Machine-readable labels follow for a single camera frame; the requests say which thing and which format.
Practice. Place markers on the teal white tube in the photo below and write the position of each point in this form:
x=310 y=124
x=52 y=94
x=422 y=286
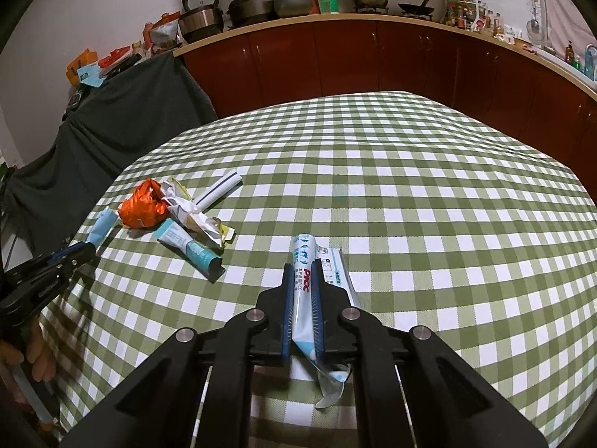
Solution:
x=174 y=236

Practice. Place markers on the snack bag on counter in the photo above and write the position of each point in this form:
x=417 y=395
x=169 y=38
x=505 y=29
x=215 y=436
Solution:
x=164 y=34

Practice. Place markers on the person's left hand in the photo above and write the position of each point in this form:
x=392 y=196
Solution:
x=38 y=354

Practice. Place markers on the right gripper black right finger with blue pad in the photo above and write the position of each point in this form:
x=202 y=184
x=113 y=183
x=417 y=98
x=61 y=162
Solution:
x=335 y=321

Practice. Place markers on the condiment jars rack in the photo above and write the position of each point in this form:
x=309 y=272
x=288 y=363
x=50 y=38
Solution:
x=474 y=16

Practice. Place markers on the grey metal bowl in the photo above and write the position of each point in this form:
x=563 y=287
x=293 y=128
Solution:
x=292 y=8

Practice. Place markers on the orange wrapper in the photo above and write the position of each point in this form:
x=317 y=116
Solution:
x=146 y=207

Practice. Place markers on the white paper tube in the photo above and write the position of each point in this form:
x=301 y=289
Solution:
x=218 y=190

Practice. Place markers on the light blue box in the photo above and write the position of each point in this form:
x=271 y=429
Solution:
x=91 y=75

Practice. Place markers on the rice cooker open lid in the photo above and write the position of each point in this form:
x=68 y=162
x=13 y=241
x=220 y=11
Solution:
x=200 y=19

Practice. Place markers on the white tube blue lettering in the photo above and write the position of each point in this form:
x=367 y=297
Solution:
x=306 y=251

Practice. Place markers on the black wok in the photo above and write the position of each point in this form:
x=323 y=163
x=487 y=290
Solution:
x=421 y=10

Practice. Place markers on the orange bag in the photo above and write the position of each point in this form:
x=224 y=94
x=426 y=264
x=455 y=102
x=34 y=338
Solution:
x=86 y=58

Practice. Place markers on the light blue sachet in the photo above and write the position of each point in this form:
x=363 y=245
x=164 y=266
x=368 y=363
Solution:
x=102 y=226

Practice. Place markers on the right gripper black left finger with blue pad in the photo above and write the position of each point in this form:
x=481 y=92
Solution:
x=273 y=314

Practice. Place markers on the green white checkered tablecloth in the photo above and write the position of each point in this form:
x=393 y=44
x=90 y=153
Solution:
x=441 y=220

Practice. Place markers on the black pot with lid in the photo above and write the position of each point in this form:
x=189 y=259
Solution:
x=247 y=12

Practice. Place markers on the red kitchen cabinets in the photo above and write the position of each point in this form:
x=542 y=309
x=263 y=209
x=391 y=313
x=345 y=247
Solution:
x=518 y=92

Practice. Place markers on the red plastic item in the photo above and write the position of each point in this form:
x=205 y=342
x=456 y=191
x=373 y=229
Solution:
x=114 y=56

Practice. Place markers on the dark green draped cloth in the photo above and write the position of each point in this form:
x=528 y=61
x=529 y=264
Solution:
x=126 y=118

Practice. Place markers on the white paper wrapper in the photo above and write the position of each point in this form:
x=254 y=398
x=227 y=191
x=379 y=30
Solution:
x=188 y=214

